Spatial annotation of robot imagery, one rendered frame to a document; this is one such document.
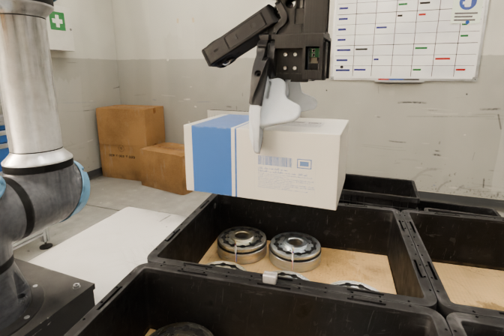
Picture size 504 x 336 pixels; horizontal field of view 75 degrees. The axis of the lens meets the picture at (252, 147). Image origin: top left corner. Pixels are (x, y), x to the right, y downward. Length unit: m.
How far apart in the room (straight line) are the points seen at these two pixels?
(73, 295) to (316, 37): 0.61
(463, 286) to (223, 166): 0.50
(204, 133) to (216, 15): 3.30
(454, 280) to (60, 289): 0.73
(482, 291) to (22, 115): 0.85
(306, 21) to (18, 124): 0.52
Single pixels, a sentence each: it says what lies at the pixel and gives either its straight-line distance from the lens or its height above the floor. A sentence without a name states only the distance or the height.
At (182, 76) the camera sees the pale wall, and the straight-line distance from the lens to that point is 3.87.
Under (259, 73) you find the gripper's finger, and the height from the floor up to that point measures 1.20.
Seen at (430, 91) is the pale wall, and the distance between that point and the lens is 3.33.
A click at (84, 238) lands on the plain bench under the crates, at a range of 1.17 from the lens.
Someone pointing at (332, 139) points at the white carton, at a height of 1.13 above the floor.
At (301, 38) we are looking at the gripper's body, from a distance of 0.41.
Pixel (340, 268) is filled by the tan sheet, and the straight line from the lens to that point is 0.70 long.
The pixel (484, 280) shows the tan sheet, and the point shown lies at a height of 0.83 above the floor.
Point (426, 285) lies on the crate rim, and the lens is 0.52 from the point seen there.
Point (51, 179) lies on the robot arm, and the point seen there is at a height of 1.01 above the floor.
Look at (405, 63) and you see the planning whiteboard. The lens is 3.29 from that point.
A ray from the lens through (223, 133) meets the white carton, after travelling 0.42.
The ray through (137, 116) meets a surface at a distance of 3.72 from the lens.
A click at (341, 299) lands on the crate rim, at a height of 0.93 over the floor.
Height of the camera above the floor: 1.20
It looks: 13 degrees down
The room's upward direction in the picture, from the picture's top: straight up
